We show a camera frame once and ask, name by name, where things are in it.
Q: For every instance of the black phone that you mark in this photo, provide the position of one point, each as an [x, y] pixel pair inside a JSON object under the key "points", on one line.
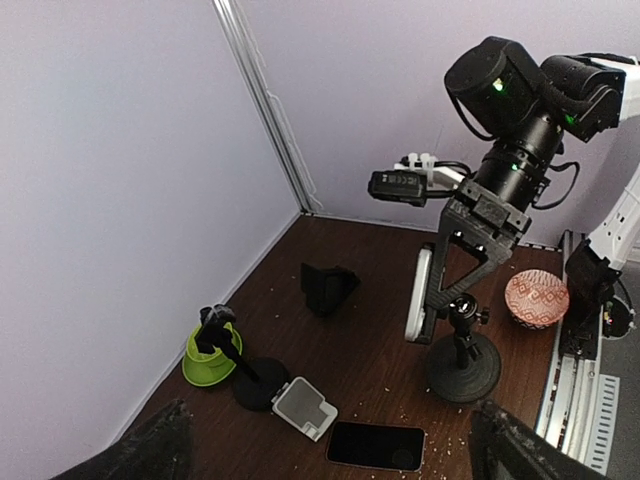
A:
{"points": [[415, 328]]}

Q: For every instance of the pink phone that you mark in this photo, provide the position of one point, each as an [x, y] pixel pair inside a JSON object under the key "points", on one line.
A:
{"points": [[369, 445]]}

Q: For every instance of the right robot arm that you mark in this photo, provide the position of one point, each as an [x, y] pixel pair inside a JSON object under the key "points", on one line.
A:
{"points": [[525, 109]]}

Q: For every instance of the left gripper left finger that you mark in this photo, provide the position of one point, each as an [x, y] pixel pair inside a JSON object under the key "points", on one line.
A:
{"points": [[159, 448]]}

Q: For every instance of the right aluminium frame post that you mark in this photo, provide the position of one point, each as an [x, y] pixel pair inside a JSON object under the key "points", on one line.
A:
{"points": [[244, 47]]}

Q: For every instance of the black wedge phone stand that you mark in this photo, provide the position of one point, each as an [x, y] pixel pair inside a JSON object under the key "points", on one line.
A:
{"points": [[326, 289]]}

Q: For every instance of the white folding phone stand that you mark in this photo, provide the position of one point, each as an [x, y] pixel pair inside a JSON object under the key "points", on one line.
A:
{"points": [[305, 408]]}

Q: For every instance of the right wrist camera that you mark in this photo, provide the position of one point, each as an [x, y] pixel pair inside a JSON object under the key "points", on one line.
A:
{"points": [[398, 186]]}

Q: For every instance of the green bowl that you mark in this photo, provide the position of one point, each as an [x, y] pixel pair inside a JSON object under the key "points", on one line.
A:
{"points": [[204, 370]]}

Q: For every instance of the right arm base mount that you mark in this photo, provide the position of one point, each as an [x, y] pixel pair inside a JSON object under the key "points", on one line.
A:
{"points": [[599, 304]]}

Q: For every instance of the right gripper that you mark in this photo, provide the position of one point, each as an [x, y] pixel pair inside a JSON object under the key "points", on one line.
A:
{"points": [[487, 229]]}

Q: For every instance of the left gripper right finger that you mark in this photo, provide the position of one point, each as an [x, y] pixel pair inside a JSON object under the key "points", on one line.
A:
{"points": [[501, 446]]}

